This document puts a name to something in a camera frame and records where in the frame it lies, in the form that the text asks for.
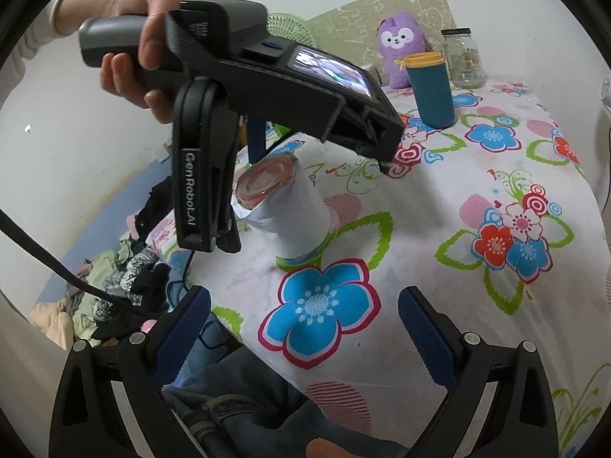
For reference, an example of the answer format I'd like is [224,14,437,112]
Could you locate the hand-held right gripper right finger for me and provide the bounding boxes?
[398,286,559,458]

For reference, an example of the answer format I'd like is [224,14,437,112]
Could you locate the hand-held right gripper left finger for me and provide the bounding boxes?
[48,285,213,458]

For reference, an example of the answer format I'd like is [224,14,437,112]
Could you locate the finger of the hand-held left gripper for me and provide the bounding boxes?
[173,79,242,255]
[246,117,268,163]

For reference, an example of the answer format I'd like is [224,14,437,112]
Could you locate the white jar pink lid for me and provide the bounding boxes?
[231,153,341,259]

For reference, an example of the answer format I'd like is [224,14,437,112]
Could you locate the person's left forearm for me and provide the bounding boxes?
[0,0,94,106]

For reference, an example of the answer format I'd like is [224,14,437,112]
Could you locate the teal cup with yellow rim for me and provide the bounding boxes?
[404,52,456,129]

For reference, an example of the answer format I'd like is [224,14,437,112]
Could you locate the green fan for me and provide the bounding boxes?
[265,13,319,49]

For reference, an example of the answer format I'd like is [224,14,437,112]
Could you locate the person's jeans legs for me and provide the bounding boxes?
[161,343,406,458]

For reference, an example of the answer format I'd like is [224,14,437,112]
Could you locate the pile of clothes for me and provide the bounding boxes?
[29,176,194,350]

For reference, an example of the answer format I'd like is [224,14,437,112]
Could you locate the green patterned cloth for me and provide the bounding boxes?
[304,0,459,78]

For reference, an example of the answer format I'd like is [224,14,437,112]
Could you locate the floral printed sheet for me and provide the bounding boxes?
[148,74,611,458]

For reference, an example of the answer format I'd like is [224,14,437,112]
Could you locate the purple plush toy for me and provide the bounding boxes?
[377,11,429,90]

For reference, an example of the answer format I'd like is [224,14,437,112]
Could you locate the clear glass jar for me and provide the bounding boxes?
[440,27,486,89]

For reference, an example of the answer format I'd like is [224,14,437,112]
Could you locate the blue cable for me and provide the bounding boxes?
[166,247,232,350]

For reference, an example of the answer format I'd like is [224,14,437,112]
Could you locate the black strap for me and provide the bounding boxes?
[0,209,160,319]

